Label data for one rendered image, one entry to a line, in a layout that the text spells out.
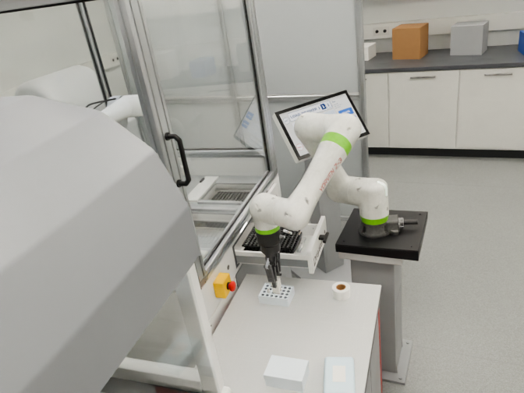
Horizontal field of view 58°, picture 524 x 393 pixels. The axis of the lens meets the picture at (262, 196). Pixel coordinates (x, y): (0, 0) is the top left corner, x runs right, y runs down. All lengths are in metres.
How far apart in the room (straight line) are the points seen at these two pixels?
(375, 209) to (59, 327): 1.56
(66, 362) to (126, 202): 0.32
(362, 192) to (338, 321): 0.59
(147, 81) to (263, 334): 0.98
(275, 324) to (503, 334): 1.50
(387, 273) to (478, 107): 2.76
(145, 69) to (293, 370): 1.03
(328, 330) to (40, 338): 1.19
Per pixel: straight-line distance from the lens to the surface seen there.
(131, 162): 1.03
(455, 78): 4.67
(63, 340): 0.83
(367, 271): 2.26
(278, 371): 1.61
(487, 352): 2.86
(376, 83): 4.76
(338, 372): 1.60
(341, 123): 1.81
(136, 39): 1.43
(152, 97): 1.46
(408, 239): 2.17
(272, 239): 1.73
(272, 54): 3.58
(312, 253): 1.92
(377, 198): 2.10
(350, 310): 1.87
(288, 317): 1.86
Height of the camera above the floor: 1.99
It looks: 27 degrees down
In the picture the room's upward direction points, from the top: 9 degrees counter-clockwise
